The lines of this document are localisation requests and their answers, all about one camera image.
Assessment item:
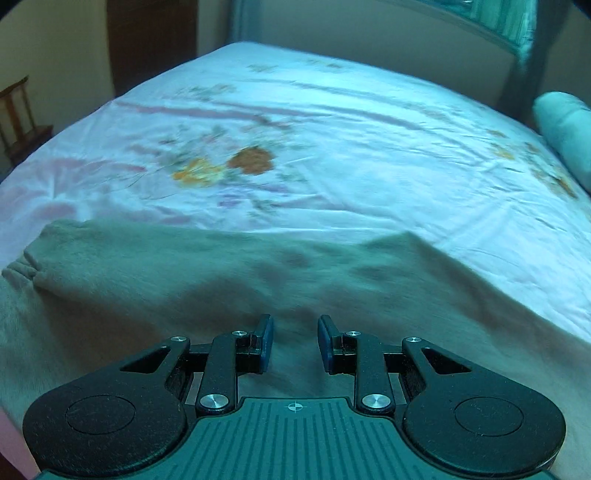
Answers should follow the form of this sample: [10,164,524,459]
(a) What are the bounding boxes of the grey-brown fleece pants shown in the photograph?
[1,220,590,479]

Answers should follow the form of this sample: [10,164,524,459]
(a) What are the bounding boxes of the wooden chair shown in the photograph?
[1,75,54,167]

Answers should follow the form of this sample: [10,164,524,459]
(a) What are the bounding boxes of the rolled light blue quilt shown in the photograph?
[533,91,591,193]

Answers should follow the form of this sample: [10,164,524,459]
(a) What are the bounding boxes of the floral white bed sheet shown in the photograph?
[1,42,590,338]

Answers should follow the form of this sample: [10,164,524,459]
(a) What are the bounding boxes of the dark brown wooden door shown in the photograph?
[106,0,198,96]

